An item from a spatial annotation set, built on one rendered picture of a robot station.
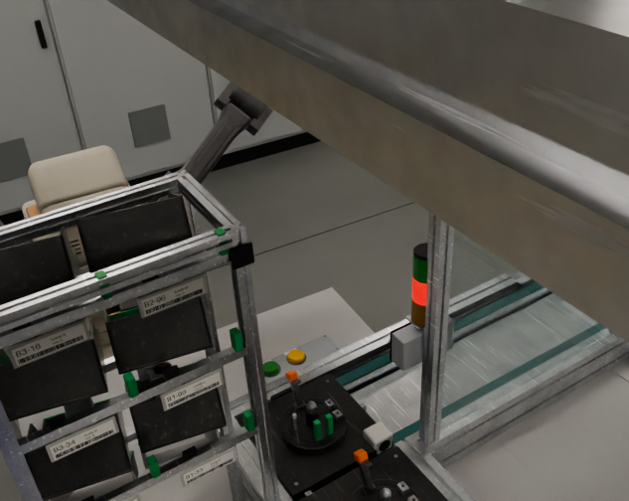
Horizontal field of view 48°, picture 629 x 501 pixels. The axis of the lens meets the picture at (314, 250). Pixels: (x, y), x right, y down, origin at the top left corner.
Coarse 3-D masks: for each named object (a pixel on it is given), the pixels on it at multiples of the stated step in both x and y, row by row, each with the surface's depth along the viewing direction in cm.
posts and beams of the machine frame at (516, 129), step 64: (128, 0) 27; (192, 0) 22; (256, 0) 18; (320, 0) 15; (384, 0) 13; (448, 0) 12; (512, 0) 11; (576, 0) 11; (256, 64) 19; (320, 64) 17; (384, 64) 14; (448, 64) 12; (512, 64) 11; (576, 64) 10; (320, 128) 17; (384, 128) 15; (448, 128) 13; (512, 128) 13; (576, 128) 10; (448, 192) 14; (512, 192) 12; (576, 192) 11; (512, 256) 13; (576, 256) 11
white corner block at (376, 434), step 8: (376, 424) 147; (368, 432) 146; (376, 432) 145; (384, 432) 145; (368, 440) 146; (376, 440) 144; (384, 440) 144; (392, 440) 146; (376, 448) 144; (384, 448) 145
